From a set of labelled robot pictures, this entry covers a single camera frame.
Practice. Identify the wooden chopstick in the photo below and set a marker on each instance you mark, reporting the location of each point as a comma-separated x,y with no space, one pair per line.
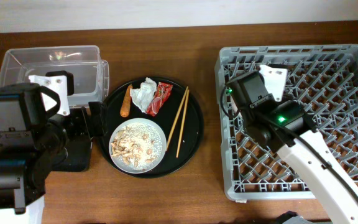
182,124
176,118

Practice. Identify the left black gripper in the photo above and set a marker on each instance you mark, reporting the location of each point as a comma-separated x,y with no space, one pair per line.
81,114

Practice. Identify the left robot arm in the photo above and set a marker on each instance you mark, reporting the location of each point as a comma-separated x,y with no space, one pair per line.
36,140

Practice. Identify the crumpled white napkin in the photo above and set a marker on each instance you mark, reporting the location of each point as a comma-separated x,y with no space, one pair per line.
144,95

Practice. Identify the black rectangular tray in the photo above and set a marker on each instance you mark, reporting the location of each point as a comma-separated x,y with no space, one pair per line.
75,156

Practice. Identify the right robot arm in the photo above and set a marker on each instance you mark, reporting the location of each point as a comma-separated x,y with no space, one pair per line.
288,130

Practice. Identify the grey dishwasher rack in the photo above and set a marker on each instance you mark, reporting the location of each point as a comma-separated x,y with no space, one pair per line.
322,78

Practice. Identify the round black tray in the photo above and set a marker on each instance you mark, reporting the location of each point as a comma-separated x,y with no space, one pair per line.
186,137

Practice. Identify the carrot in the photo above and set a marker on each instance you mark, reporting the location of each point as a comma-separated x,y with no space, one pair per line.
126,104

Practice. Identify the clear plastic bin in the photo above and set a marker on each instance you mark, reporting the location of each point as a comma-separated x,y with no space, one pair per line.
90,72

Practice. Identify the red snack wrapper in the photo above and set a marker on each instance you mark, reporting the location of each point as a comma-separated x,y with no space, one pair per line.
160,97

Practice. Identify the grey plate with food scraps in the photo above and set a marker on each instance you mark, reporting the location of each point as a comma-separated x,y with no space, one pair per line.
137,146

